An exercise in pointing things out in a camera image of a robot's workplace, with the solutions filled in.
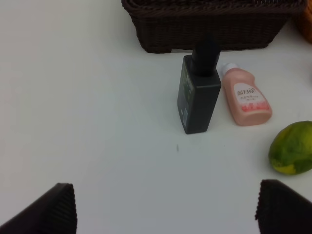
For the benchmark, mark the pink detergent bottle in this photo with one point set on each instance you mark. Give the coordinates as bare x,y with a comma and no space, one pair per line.
247,104

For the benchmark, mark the dark green pump bottle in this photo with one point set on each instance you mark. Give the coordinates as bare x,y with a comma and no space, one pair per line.
199,86

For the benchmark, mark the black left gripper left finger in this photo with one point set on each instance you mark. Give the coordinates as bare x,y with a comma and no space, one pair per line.
52,213

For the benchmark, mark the dark brown wicker basket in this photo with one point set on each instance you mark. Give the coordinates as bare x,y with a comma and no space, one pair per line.
163,26

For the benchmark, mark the orange wicker basket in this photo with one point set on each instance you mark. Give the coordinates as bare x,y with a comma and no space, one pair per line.
304,22

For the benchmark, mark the green mango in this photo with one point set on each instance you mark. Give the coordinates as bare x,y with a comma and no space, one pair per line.
291,151

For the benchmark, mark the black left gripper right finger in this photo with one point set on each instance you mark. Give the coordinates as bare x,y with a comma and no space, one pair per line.
281,210

